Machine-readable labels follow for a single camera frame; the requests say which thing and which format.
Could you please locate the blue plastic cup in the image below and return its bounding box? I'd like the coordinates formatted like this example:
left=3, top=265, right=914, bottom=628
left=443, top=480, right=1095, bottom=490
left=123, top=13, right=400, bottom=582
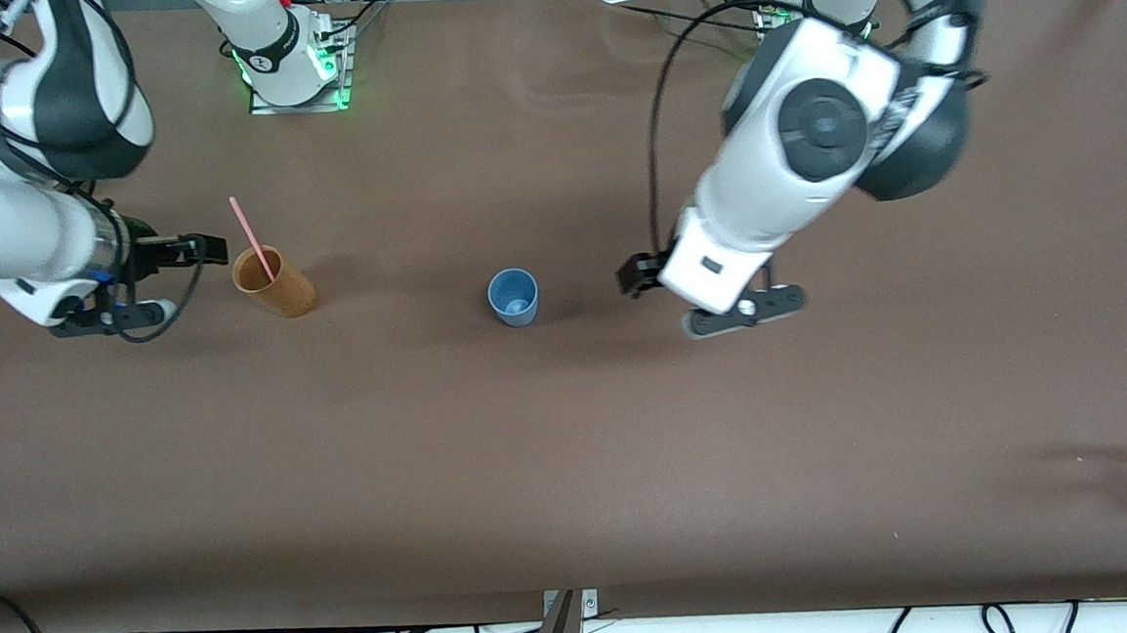
left=485, top=267, right=543, bottom=330

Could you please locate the pink straw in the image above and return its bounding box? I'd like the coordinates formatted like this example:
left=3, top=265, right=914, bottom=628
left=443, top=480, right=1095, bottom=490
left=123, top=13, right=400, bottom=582
left=227, top=193, right=276, bottom=285

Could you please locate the black cable on table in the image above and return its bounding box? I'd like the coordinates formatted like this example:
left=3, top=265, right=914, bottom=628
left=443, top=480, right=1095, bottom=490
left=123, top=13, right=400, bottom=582
left=603, top=0, right=763, bottom=41

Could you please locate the silver metal table bracket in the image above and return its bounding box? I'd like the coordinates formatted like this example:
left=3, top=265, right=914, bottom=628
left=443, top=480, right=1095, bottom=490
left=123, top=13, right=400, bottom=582
left=541, top=587, right=602, bottom=620

